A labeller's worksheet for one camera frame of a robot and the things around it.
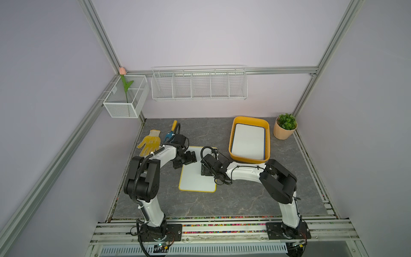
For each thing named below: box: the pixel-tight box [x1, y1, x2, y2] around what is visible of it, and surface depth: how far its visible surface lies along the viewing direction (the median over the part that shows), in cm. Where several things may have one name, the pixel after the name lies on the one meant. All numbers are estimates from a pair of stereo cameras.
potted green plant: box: [273, 112, 298, 141], surface depth 103 cm
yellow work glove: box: [137, 129, 162, 157], surface depth 110 cm
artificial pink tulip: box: [118, 66, 135, 103], surface depth 92 cm
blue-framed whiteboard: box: [231, 123, 266, 161], surface depth 107 cm
